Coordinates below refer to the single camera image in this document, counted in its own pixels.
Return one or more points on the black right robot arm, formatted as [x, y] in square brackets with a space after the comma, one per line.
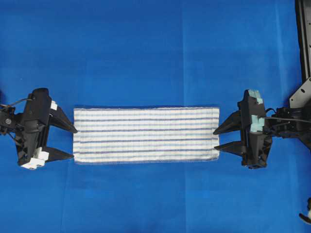
[289, 123]

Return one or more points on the black table edge rail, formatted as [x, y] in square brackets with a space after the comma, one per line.
[303, 21]

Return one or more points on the blue white striped towel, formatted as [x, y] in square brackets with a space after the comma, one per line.
[145, 135]

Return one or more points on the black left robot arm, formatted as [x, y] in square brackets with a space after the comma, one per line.
[9, 116]

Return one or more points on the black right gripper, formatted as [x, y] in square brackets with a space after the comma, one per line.
[255, 144]

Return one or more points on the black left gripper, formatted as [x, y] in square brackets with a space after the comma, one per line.
[40, 111]

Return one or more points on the black white corner clamp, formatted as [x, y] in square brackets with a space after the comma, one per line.
[306, 218]

